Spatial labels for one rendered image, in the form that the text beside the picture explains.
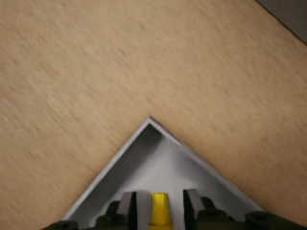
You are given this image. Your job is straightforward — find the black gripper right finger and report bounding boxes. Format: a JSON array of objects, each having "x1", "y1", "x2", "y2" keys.
[{"x1": 183, "y1": 189, "x2": 307, "y2": 230}]

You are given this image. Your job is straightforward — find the yellow wire connector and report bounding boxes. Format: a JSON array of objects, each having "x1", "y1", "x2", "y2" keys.
[{"x1": 149, "y1": 194, "x2": 174, "y2": 230}]

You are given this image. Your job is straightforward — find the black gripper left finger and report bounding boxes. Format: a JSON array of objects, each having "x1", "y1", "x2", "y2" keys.
[{"x1": 40, "y1": 192, "x2": 138, "y2": 230}]

